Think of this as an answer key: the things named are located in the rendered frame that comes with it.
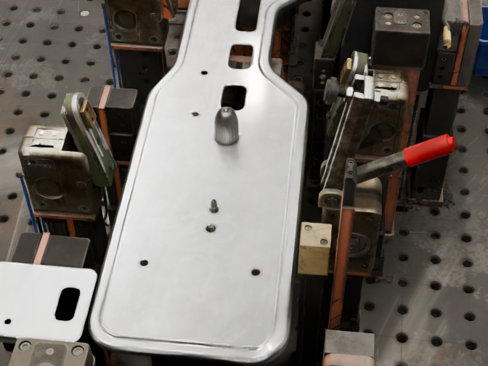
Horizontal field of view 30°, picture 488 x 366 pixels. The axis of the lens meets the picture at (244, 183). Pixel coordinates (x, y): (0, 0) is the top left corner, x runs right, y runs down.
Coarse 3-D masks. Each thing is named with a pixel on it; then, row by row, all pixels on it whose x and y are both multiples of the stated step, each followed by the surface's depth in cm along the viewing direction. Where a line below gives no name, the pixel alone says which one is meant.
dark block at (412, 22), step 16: (384, 16) 117; (400, 16) 117; (416, 16) 117; (384, 32) 115; (400, 32) 115; (416, 32) 115; (384, 48) 117; (400, 48) 117; (416, 48) 116; (384, 64) 119; (400, 64) 119; (416, 64) 118; (416, 80) 121; (400, 176) 135
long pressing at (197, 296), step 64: (192, 0) 139; (192, 64) 129; (256, 64) 129; (192, 128) 120; (256, 128) 120; (128, 192) 113; (192, 192) 113; (256, 192) 113; (128, 256) 106; (192, 256) 106; (256, 256) 106; (128, 320) 100; (192, 320) 100; (256, 320) 100
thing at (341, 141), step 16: (336, 80) 94; (368, 80) 94; (336, 96) 94; (352, 96) 94; (368, 96) 93; (384, 96) 95; (352, 112) 94; (368, 112) 94; (352, 128) 96; (336, 144) 102; (352, 144) 97; (336, 160) 100; (336, 176) 102
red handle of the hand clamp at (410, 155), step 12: (420, 144) 99; (432, 144) 98; (444, 144) 97; (456, 144) 98; (396, 156) 101; (408, 156) 99; (420, 156) 99; (432, 156) 99; (360, 168) 103; (372, 168) 102; (384, 168) 101; (396, 168) 101; (360, 180) 103
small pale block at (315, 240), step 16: (304, 224) 101; (320, 224) 101; (304, 240) 99; (320, 240) 99; (304, 256) 100; (320, 256) 100; (304, 272) 102; (320, 272) 102; (304, 288) 105; (320, 288) 105; (304, 304) 108; (320, 304) 107; (304, 320) 110; (304, 336) 113; (304, 352) 115
